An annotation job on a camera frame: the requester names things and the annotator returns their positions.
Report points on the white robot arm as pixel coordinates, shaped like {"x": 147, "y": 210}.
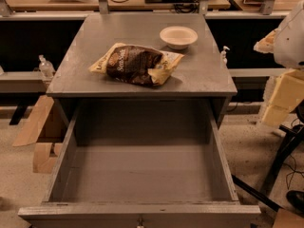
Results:
{"x": 286, "y": 42}

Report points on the wooden workbench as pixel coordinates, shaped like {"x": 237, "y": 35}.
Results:
{"x": 53, "y": 5}

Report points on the cardboard box pieces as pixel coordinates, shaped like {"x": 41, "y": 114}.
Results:
{"x": 45, "y": 130}

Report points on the clear plastic bottle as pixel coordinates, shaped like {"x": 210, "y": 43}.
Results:
{"x": 46, "y": 67}

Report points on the brown yellow chip bag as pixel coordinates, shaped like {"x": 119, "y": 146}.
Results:
{"x": 137, "y": 65}

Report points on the grey top drawer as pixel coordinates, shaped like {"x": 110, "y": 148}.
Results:
{"x": 141, "y": 164}

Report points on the yellow foam blocks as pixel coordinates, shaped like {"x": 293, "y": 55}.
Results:
{"x": 288, "y": 93}

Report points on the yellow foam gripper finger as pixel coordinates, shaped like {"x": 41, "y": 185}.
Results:
{"x": 266, "y": 44}

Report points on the white paper bowl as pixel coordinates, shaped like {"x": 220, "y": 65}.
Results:
{"x": 178, "y": 38}

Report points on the grey drawer cabinet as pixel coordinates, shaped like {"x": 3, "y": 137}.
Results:
{"x": 201, "y": 72}

